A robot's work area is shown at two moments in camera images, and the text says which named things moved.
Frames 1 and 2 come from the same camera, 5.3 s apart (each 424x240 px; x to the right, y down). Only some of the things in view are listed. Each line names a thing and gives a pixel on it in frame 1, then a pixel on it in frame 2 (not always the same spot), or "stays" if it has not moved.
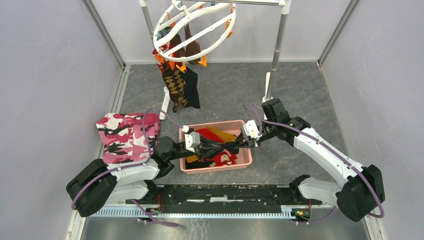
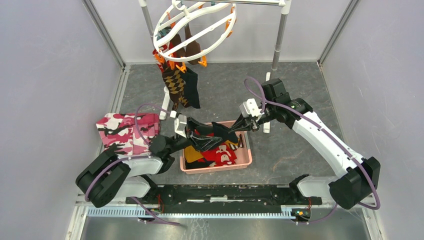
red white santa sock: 161,66 stays
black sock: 208,147 → 218,130
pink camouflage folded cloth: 123,138 stays
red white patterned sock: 225,158 stays
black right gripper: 247,144 → 242,124
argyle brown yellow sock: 175,81 stays
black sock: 191,93 stays
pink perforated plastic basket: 244,156 stays
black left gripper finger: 203,141 → 191,125
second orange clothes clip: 204,61 stays
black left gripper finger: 208,150 → 204,142
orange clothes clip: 183,68 stays
